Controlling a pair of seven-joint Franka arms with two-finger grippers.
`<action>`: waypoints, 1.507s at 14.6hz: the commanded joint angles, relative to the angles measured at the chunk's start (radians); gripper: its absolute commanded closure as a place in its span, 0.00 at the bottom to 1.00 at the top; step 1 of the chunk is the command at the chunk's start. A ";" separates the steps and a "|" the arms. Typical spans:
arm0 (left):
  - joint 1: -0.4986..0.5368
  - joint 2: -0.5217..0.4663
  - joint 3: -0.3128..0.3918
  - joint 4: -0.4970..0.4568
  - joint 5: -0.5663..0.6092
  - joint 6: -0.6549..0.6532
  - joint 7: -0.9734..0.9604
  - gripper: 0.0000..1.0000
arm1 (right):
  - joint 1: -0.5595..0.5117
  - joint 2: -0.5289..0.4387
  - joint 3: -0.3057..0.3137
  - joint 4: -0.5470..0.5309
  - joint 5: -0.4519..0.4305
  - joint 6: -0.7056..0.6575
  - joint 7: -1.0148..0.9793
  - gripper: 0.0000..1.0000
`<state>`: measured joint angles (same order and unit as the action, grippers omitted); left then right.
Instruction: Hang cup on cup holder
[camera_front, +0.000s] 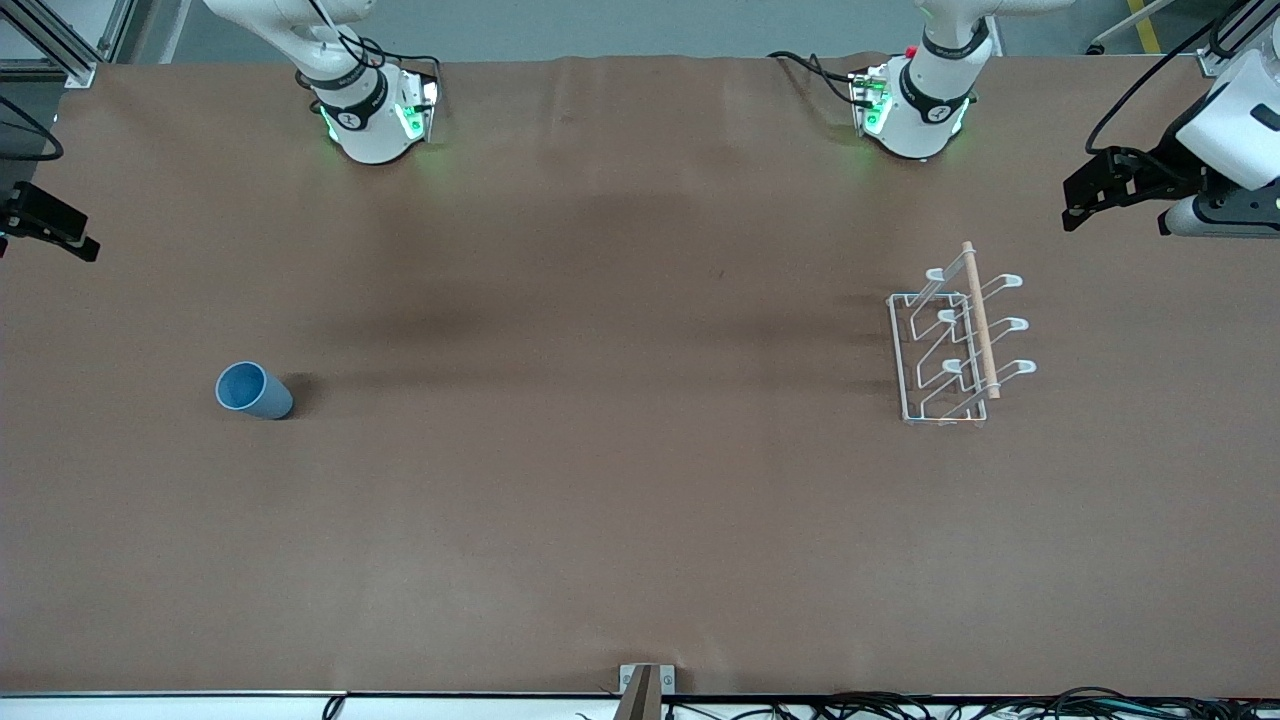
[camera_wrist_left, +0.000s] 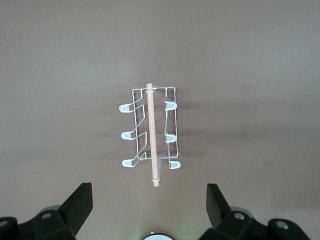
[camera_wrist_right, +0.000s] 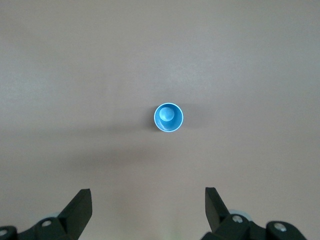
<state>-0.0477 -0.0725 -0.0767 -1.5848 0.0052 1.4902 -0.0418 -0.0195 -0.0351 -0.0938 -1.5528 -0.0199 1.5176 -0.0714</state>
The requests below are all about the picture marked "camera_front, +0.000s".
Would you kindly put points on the blue plastic cup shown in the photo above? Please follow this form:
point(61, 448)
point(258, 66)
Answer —
point(262, 395)

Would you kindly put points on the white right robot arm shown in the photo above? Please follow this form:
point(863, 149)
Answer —
point(370, 130)

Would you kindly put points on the thin white pipe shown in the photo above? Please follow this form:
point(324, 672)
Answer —
point(1125, 27)

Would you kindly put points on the brown table cover sheet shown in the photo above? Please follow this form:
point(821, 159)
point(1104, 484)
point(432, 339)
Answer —
point(620, 450)

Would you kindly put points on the aluminium frame profile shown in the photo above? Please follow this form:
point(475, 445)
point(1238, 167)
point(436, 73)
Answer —
point(60, 45)
point(1215, 62)

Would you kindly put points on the white table edge rail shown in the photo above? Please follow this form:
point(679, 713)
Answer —
point(150, 708)

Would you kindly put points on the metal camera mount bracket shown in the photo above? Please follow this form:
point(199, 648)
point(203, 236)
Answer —
point(645, 685)

